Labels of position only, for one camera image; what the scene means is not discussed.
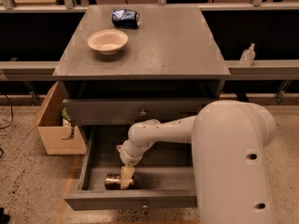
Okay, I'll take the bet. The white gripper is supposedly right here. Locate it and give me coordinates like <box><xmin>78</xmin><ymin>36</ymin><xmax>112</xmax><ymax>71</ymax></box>
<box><xmin>117</xmin><ymin>140</ymin><xmax>154</xmax><ymax>189</ymax></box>

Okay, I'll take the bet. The orange soda can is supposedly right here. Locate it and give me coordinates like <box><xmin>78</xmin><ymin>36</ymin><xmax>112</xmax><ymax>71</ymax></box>
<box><xmin>105</xmin><ymin>174</ymin><xmax>135</xmax><ymax>190</ymax></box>

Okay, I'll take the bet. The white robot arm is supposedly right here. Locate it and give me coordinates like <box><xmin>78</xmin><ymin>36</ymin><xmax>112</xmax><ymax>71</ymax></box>
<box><xmin>117</xmin><ymin>100</ymin><xmax>277</xmax><ymax>224</ymax></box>

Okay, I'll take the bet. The open grey middle drawer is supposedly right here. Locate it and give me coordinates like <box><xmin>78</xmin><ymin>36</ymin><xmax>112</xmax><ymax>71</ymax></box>
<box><xmin>64</xmin><ymin>125</ymin><xmax>197</xmax><ymax>211</ymax></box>

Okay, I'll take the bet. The brass top drawer knob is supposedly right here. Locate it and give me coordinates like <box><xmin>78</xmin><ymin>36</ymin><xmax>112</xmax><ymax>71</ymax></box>
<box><xmin>139</xmin><ymin>109</ymin><xmax>148</xmax><ymax>117</ymax></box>

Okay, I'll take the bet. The closed grey top drawer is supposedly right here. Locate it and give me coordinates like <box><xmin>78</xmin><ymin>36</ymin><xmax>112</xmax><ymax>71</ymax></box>
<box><xmin>63</xmin><ymin>98</ymin><xmax>214</xmax><ymax>125</ymax></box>

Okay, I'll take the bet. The grey wooden drawer cabinet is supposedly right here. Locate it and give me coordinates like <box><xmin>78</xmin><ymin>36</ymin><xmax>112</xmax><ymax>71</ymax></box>
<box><xmin>52</xmin><ymin>5</ymin><xmax>231</xmax><ymax>133</ymax></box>

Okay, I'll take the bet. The crushed blue soda can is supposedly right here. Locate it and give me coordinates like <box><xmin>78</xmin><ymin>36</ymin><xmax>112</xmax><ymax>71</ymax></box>
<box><xmin>111</xmin><ymin>8</ymin><xmax>140</xmax><ymax>29</ymax></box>

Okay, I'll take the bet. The open cardboard box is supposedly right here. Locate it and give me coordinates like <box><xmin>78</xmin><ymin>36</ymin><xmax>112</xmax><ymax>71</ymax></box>
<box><xmin>28</xmin><ymin>81</ymin><xmax>86</xmax><ymax>155</ymax></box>

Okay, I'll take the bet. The white paper bowl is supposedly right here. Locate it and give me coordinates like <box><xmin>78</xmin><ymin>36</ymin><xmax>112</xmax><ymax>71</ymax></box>
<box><xmin>88</xmin><ymin>30</ymin><xmax>128</xmax><ymax>55</ymax></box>

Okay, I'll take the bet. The clear hand sanitizer bottle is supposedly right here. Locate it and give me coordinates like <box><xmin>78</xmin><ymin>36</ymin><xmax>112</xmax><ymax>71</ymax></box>
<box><xmin>239</xmin><ymin>43</ymin><xmax>255</xmax><ymax>66</ymax></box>

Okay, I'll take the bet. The black cable on floor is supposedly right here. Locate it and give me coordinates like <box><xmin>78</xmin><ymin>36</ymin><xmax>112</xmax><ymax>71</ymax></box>
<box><xmin>0</xmin><ymin>93</ymin><xmax>15</xmax><ymax>159</ymax></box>

